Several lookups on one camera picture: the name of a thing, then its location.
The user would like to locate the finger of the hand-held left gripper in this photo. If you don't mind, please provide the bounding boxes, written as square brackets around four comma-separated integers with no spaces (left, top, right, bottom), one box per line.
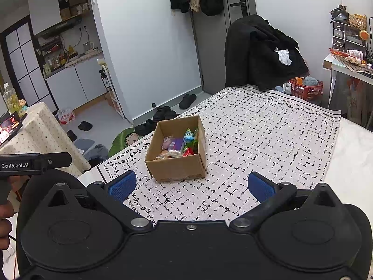
[39,152,72,171]

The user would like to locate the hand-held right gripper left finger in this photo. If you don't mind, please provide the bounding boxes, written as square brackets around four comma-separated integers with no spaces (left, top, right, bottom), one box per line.
[47,171,153,234]

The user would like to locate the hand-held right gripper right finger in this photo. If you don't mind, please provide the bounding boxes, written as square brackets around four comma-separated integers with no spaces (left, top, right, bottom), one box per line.
[230,171,338,234]

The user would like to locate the cardboard box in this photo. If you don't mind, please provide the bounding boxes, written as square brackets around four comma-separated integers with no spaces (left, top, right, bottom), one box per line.
[145,115,207,183]

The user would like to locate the purple snack packet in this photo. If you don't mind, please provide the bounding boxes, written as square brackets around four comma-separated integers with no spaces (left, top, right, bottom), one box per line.
[167,137,185,156]

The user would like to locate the person's left hand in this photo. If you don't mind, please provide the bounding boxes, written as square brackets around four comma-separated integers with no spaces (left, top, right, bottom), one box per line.
[0,178,21,251]

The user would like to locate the table with dotted cloth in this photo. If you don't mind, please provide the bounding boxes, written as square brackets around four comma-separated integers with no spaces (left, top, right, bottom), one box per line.
[0,102,91,178]

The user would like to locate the grey-blue slipper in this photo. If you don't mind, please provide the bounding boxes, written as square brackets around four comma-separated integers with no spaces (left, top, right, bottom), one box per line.
[74,138,95,152]

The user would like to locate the grey fuzzy slipper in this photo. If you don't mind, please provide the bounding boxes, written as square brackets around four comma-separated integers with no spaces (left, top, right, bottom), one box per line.
[87,144,109,167]

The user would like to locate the black tablet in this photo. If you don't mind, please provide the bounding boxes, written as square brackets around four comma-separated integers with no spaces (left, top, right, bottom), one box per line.
[0,112,24,148]

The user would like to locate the green cartoon cushion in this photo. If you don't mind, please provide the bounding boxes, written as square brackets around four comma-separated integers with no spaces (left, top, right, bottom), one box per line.
[108,127,139,158]

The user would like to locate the pink tissue pack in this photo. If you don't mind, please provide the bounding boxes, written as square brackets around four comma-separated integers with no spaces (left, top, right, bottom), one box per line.
[57,108,76,125]

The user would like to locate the black-patterned white blanket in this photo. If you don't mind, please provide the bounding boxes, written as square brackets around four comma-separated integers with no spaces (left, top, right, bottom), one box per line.
[96,86,342,222]

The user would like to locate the pair of black shoes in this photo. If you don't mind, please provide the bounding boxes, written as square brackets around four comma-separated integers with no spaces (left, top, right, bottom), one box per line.
[135,119,158,136]
[153,106,178,121]

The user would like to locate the yellow liquid bottle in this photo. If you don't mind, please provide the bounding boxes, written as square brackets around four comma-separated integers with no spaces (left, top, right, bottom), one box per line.
[3,83,20,116]

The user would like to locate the white kitchen cabinet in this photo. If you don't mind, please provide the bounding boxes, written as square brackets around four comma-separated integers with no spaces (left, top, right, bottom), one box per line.
[45,55,110,102]

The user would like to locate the white shelf rack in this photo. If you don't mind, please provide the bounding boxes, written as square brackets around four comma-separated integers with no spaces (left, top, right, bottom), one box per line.
[97,58,124,119]

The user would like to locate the black-framed sliding door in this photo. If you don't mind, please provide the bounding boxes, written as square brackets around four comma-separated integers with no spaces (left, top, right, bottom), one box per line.
[0,16,57,111]

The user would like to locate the red plastic basket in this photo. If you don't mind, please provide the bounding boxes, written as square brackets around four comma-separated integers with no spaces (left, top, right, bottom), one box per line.
[288,79,323,101]

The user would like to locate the dark slipper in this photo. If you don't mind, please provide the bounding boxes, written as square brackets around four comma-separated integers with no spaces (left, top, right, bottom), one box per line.
[179,94,197,110]

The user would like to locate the white desk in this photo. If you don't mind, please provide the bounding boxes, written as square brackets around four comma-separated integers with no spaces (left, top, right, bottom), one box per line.
[323,54,373,123]

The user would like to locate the black coat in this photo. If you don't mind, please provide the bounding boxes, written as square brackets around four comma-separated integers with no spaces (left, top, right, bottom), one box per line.
[246,14,309,91]

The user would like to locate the pale printed curtain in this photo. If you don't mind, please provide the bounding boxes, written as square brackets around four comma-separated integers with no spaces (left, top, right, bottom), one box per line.
[331,74,373,129]

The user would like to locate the white crumpled cloth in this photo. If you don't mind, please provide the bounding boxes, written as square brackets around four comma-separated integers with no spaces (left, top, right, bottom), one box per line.
[274,48,292,65]

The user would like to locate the grey door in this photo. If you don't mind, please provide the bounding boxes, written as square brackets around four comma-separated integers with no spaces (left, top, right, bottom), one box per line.
[191,0,257,95]

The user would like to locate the pile of cardboard sheets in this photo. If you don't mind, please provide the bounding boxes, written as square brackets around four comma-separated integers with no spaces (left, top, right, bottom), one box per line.
[332,54,373,73]

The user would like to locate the stack of cardboard boxes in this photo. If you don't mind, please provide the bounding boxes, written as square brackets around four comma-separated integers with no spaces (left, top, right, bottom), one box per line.
[57,0,89,21]

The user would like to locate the grey drawer organizer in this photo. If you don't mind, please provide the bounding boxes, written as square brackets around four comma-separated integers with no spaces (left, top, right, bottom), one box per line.
[332,20,368,53]

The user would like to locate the black folded object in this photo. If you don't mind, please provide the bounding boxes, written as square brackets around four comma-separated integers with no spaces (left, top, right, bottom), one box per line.
[330,4,349,22]

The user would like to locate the wicker basket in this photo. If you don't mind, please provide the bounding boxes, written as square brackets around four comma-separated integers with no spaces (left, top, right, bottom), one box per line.
[349,14,368,30]

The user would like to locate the white wall cabinet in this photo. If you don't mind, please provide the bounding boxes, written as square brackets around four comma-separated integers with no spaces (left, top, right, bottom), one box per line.
[28,0,63,35]

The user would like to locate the black door handle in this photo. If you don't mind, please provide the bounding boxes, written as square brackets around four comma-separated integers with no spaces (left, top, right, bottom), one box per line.
[230,0,248,18]

